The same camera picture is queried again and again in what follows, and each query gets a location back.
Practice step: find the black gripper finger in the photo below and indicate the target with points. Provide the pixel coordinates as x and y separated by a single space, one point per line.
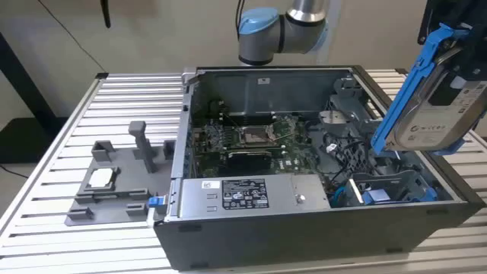
427 20
474 54

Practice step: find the hard disk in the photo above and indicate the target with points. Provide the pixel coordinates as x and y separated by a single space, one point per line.
377 197
430 131

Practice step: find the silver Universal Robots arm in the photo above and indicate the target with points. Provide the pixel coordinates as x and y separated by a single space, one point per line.
266 42

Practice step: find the grey plastic drive cage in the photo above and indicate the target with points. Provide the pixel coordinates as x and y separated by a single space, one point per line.
345 114

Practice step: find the green motherboard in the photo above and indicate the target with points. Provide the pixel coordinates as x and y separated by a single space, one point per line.
293 160

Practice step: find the CPU socket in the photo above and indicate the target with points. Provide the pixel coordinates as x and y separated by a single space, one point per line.
253 137

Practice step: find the thin metal locking lever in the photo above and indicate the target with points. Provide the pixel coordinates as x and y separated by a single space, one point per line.
230 120

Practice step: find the black case fan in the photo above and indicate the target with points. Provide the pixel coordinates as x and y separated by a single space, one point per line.
217 109

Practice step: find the silver power supply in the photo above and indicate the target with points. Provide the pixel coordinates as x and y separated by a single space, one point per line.
278 197

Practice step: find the black open PC case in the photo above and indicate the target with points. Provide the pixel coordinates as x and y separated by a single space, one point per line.
286 242

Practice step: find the blue case latch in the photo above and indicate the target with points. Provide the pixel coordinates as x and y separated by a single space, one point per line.
154 202

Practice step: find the grey parts rack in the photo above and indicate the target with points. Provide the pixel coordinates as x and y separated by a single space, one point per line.
126 182

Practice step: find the silver CPU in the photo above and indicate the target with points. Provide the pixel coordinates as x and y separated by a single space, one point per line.
102 177

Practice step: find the black desk leg with foot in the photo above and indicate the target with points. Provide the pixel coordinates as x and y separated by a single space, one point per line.
23 137

